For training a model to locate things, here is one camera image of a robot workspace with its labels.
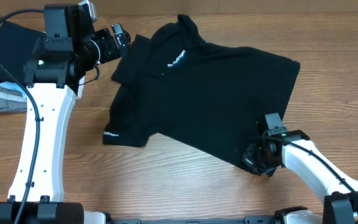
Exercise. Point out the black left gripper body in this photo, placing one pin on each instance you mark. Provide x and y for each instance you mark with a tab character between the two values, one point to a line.
100	50

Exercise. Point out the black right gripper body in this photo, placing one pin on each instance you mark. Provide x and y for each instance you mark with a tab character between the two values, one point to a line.
257	157

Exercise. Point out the black polo shirt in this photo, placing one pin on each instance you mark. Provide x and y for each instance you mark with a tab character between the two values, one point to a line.
202	94

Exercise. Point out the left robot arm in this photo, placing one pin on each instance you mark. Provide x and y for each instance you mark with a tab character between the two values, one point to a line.
53	79

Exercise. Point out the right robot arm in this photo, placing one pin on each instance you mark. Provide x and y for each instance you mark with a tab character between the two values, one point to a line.
296	152

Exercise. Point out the black folded garment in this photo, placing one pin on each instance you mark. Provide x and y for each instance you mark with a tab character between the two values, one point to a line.
16	46

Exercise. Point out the light blue cloth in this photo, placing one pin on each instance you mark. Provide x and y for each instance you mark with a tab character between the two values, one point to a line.
13	86

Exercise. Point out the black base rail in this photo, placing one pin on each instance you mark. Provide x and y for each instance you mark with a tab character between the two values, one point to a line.
264	219

